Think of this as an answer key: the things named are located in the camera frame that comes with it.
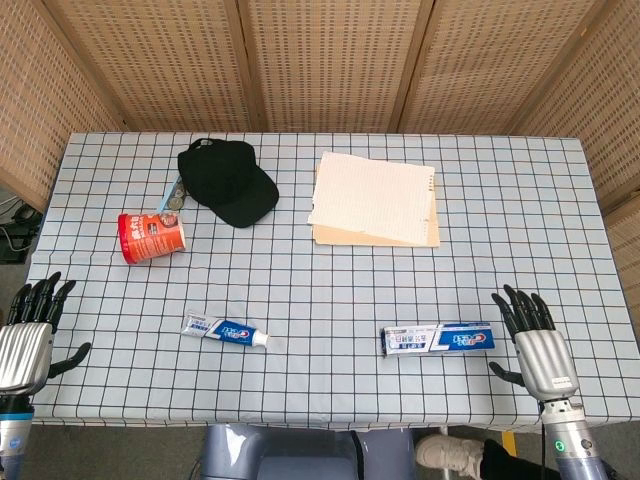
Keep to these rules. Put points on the yellow floor tape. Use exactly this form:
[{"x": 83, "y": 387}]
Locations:
[{"x": 508, "y": 442}]

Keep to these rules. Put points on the white lined paper sheet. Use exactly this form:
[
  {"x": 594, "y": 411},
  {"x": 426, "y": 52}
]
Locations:
[{"x": 370, "y": 190}]

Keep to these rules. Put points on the woven bamboo folding screen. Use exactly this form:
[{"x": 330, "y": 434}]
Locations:
[{"x": 325, "y": 60}]

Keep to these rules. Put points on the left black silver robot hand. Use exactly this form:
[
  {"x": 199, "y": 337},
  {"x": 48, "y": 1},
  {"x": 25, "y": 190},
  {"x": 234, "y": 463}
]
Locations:
[{"x": 25, "y": 355}]

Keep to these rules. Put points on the red instant noodle cup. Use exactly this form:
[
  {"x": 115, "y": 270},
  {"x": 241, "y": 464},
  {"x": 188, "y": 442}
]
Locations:
[{"x": 150, "y": 237}]

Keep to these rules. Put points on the blue white toothpaste tube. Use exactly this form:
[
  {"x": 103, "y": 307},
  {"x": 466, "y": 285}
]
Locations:
[{"x": 225, "y": 331}]

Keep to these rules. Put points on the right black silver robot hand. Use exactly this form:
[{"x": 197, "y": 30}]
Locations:
[{"x": 545, "y": 360}]

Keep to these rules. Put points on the blue card with coins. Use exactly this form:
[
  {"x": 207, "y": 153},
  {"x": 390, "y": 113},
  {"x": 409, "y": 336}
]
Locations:
[{"x": 172, "y": 197}]

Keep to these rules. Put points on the blue white toothpaste box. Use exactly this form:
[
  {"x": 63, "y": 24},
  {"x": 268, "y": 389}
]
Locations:
[{"x": 440, "y": 339}]

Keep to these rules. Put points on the black trouser leg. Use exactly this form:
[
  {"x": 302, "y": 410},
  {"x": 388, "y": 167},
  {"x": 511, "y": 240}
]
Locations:
[{"x": 505, "y": 462}]

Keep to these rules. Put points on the grey-blue robot torso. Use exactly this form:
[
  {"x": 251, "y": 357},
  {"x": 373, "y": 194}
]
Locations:
[{"x": 300, "y": 455}]

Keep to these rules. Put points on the white sneaker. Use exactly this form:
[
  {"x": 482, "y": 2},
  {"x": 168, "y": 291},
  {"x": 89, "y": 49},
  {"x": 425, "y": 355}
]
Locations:
[{"x": 447, "y": 455}]

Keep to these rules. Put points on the black baseball cap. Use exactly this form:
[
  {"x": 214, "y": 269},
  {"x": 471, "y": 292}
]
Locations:
[{"x": 225, "y": 180}]

